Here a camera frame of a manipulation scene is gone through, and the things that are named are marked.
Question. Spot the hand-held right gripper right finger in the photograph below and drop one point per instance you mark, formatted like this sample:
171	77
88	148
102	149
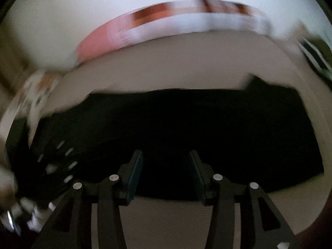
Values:
198	177

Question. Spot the white orange patterned cloth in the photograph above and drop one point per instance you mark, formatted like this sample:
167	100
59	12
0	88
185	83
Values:
33	93

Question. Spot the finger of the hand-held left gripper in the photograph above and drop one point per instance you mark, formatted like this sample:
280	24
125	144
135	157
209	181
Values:
61	166

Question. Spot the beige bed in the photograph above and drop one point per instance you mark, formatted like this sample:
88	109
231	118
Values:
181	62

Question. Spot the dark green striped object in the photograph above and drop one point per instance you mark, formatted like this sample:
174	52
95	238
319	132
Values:
317	57

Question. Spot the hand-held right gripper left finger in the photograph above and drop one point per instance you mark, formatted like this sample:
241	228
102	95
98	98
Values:
136	172

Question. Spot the black pants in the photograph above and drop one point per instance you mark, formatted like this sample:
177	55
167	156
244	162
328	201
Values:
181	122

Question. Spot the pink and white striped pillow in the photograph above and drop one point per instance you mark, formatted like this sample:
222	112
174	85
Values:
160	26

